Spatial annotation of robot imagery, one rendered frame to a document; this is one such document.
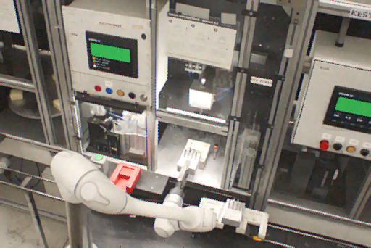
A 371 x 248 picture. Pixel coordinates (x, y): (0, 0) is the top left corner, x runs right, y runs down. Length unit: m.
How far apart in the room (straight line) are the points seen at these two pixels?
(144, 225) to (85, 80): 0.88
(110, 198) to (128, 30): 0.75
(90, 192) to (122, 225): 0.97
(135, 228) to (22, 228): 1.22
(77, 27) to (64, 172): 0.71
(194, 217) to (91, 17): 0.99
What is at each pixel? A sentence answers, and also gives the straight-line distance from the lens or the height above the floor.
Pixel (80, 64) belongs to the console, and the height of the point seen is 1.54.
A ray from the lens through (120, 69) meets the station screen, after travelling 1.98.
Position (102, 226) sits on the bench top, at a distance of 2.45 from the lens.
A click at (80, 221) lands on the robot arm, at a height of 1.23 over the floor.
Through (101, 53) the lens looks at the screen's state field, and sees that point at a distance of 1.98.
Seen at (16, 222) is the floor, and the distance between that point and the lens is 3.46.
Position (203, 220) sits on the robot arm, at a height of 1.11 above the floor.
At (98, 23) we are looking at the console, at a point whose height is 1.78.
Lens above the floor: 2.64
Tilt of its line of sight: 40 degrees down
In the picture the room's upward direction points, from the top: 3 degrees clockwise
